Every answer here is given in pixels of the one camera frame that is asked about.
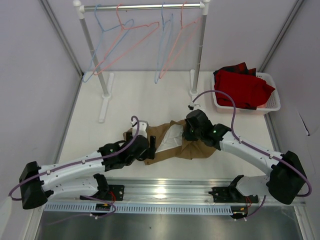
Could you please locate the metal clothes rack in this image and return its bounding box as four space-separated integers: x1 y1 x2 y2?
73 0 210 123

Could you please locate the white plastic basket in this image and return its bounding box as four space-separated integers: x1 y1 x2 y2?
211 72 281 115

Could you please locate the blue wire hanger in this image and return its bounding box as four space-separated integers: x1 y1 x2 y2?
81 4 135 83
154 2 174 84

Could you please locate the tan brown skirt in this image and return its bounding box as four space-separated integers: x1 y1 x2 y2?
122 119 218 166

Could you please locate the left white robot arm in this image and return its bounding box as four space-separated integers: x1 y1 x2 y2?
19 132 156 210

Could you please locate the aluminium mounting rail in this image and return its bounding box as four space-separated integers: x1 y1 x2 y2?
34 176 306 207

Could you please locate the white slotted cable duct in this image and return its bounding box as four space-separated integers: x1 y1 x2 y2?
44 202 233 216

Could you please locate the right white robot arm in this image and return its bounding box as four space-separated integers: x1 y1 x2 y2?
183 109 307 205

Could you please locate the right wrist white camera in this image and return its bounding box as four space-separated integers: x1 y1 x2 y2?
187 101 196 111

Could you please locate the red folded garment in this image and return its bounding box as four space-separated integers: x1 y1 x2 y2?
213 62 275 110

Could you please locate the right blue wire hanger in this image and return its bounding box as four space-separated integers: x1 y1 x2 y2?
154 2 174 84

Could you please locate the pink wire hanger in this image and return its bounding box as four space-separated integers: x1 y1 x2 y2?
160 1 201 80
92 3 160 76

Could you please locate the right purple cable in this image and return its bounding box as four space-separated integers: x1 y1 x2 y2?
192 90 313 222

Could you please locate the leftmost blue wire hanger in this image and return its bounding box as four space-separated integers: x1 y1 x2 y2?
81 4 135 83

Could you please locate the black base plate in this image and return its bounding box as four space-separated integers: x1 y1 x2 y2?
208 186 259 204
80 184 125 201

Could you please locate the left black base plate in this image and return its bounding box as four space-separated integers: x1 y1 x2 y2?
80 184 125 201

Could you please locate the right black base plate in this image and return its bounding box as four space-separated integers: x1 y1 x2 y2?
208 186 259 204

